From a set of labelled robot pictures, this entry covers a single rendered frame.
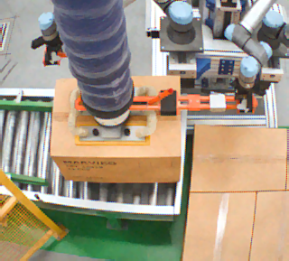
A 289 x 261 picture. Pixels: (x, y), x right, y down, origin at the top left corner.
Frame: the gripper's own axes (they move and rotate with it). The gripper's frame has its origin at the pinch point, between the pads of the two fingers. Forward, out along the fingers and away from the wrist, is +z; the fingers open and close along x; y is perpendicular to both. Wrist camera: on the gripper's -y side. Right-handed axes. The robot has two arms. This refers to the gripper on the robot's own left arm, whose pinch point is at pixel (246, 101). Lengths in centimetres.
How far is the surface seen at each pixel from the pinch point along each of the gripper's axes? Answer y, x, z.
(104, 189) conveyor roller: 71, 20, 65
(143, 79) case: 47, -18, 13
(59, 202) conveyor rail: 96, 31, 60
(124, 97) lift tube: 52, 7, -19
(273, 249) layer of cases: -27, 65, 66
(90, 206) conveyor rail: 78, 32, 60
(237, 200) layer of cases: -3, 30, 66
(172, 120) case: 33.7, 2.8, 13.2
